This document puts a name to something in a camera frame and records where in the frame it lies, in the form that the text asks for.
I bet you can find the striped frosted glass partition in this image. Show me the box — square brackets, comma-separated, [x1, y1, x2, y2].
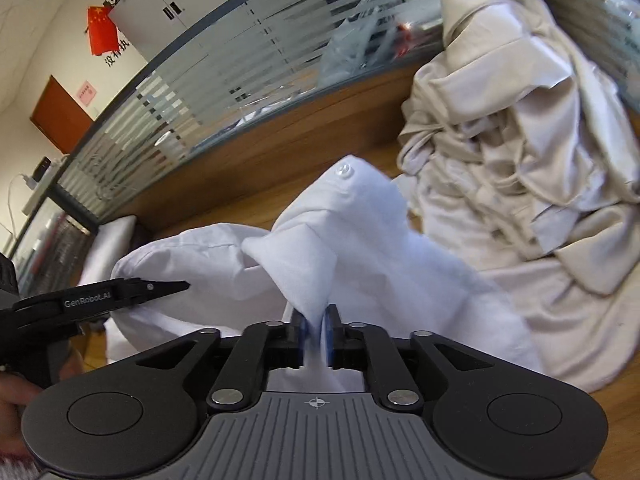
[10, 0, 640, 231]

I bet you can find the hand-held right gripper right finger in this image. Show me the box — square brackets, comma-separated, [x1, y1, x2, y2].
[325, 305, 490, 413]

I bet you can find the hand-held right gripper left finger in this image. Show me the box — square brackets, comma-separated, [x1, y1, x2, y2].
[135, 310, 307, 413]

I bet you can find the person's left hand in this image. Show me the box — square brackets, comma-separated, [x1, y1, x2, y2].
[0, 345, 86, 456]

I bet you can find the folded white garment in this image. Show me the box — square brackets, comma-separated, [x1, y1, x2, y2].
[79, 215, 140, 286]

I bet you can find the translucent plastic bag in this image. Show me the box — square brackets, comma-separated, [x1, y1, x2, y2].
[317, 12, 406, 83]

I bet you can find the white long-sleeved coat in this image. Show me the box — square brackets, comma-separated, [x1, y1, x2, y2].
[105, 154, 546, 395]

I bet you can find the beige crumpled garment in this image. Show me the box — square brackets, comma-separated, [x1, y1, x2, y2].
[397, 0, 640, 393]

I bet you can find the red flag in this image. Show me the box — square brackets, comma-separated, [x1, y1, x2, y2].
[87, 5, 121, 56]

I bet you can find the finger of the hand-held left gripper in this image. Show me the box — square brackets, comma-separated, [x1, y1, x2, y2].
[112, 279, 192, 307]

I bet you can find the orange-brown door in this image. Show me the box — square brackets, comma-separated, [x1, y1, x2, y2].
[30, 75, 98, 155]

